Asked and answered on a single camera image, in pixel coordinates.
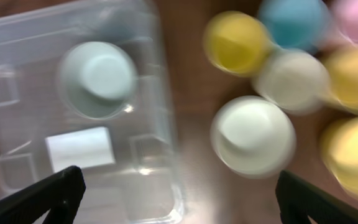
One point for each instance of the light blue cup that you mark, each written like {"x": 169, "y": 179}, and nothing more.
{"x": 295, "y": 24}

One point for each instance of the yellow small bowl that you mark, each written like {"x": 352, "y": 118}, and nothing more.
{"x": 339, "y": 153}

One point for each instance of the yellow cup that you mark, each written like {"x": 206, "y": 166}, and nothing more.
{"x": 236, "y": 43}
{"x": 342, "y": 67}

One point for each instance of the clear plastic storage bin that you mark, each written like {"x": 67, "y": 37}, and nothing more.
{"x": 129, "y": 159}

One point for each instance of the white cup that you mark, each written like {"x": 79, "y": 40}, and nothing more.
{"x": 293, "y": 80}

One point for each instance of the white small bowl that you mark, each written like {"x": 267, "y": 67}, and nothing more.
{"x": 253, "y": 137}

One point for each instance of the grey small bowl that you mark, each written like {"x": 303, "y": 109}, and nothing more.
{"x": 96, "y": 79}

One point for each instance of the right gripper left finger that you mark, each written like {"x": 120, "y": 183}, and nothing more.
{"x": 57, "y": 196}

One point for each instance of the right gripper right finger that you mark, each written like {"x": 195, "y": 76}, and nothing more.
{"x": 300, "y": 202}

